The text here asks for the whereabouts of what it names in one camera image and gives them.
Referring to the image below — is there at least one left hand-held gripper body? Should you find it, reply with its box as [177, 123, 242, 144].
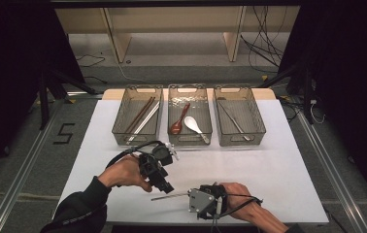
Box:
[138, 142, 181, 187]

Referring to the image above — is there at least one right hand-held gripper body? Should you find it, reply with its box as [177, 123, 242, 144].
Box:
[187, 183, 229, 221]

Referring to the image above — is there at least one metal knife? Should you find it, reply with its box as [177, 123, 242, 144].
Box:
[150, 192, 191, 202]

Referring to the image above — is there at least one brown wooden spoon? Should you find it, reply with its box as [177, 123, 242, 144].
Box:
[170, 102, 191, 136]

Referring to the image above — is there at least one white ceramic spoon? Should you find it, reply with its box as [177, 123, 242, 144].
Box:
[183, 116, 211, 145]

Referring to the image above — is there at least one smoky clear plastic bin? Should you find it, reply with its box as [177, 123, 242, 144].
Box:
[167, 83, 214, 148]
[214, 84, 267, 147]
[112, 84, 164, 148]

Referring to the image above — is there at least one metal fork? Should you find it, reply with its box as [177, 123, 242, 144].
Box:
[218, 101, 252, 142]

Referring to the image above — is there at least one person's left hand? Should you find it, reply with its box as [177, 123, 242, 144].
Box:
[97, 154, 153, 194]

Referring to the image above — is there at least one person's right hand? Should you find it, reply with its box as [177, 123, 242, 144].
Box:
[219, 182, 263, 223]

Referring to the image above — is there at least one black metal stand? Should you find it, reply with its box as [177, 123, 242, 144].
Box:
[258, 61, 316, 125]
[37, 69, 98, 130]

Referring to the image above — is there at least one light wooden shelf unit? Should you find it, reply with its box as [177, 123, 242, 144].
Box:
[54, 6, 301, 64]

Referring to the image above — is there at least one black overhead beam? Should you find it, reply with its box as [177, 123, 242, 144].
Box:
[50, 0, 302, 8]

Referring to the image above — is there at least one black curtain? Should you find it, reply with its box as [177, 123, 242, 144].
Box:
[278, 0, 367, 208]
[0, 0, 85, 185]

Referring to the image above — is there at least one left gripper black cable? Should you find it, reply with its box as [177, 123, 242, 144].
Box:
[106, 140, 165, 169]

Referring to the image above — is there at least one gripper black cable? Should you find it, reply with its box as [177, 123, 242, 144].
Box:
[212, 193, 263, 233]
[106, 140, 165, 169]

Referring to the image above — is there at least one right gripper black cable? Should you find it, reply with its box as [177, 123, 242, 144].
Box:
[212, 193, 263, 233]

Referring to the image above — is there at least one white floor cable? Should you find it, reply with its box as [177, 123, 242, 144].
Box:
[117, 62, 147, 83]

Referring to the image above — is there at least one short aluminium rail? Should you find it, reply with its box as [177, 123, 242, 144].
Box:
[66, 91, 103, 98]

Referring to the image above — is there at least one thin black floor cable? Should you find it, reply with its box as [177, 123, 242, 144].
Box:
[76, 52, 107, 68]

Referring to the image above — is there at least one aluminium floor rail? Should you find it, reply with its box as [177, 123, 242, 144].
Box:
[296, 110, 367, 233]
[0, 106, 63, 233]

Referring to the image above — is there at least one bundle of black cables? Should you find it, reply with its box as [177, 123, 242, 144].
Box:
[239, 6, 286, 74]

